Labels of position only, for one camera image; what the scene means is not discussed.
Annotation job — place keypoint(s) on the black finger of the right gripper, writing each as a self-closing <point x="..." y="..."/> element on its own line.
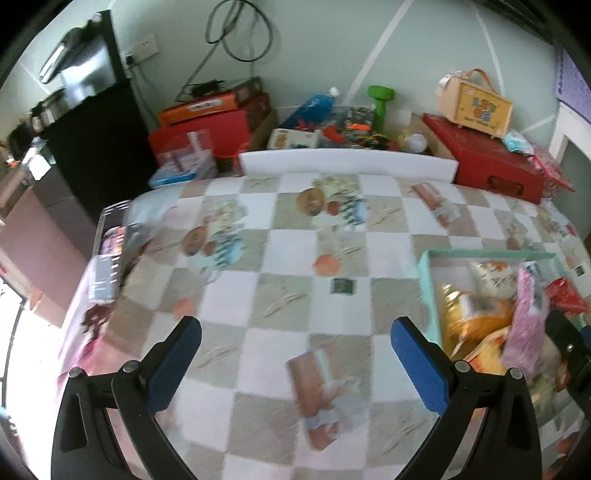
<point x="574" y="349"/>

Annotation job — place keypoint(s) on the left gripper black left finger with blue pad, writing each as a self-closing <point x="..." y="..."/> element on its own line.
<point x="85" y="445"/>

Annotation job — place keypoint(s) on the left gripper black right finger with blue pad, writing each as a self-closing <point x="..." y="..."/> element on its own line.
<point x="507" y="444"/>

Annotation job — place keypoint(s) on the red triangular snack bag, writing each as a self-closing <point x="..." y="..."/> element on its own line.
<point x="566" y="298"/>

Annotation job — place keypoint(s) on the pink snack bag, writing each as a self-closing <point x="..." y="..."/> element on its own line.
<point x="524" y="343"/>

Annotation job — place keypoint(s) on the orange cream biscuit pack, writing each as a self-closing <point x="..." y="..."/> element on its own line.
<point x="486" y="357"/>

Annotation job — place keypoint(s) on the white snack bag orange print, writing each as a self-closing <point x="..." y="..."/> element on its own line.
<point x="495" y="279"/>

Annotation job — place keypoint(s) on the yellow snack pack with barcode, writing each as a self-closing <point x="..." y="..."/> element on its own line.
<point x="466" y="318"/>

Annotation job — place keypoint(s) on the teal rimmed tray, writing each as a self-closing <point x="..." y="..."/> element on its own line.
<point x="553" y="408"/>

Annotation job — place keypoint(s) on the red patterned pouch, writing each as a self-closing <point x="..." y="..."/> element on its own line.
<point x="554" y="180"/>

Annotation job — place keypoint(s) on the smartphone on stand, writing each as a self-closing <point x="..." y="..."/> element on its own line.
<point x="112" y="236"/>

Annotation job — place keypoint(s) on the large red gift box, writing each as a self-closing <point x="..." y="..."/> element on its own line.
<point x="485" y="163"/>

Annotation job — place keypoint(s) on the wet wipes pack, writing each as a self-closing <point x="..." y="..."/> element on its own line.
<point x="515" y="142"/>

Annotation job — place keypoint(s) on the white shelf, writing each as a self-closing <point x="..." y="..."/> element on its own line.
<point x="570" y="127"/>

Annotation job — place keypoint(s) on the purple basket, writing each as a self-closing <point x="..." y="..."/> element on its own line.
<point x="570" y="86"/>

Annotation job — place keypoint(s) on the yellow children's day box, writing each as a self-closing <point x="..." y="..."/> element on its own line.
<point x="469" y="99"/>

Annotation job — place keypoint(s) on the patterned tablecloth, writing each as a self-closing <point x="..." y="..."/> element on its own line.
<point x="274" y="266"/>

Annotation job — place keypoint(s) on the pile of toys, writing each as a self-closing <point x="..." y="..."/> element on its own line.
<point x="353" y="128"/>

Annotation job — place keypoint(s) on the black cabinet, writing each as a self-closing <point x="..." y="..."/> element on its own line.
<point x="91" y="127"/>

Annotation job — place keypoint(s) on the green dumbbell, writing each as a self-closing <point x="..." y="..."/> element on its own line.
<point x="382" y="96"/>

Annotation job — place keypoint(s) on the clear plastic container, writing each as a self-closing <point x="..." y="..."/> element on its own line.
<point x="184" y="157"/>

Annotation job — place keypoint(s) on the blue bottle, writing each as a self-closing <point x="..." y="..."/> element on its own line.
<point x="312" y="113"/>

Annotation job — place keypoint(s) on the red box with orange box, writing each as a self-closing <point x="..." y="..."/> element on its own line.
<point x="231" y="117"/>

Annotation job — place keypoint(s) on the small snack card box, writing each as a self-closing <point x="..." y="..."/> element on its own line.
<point x="287" y="139"/>

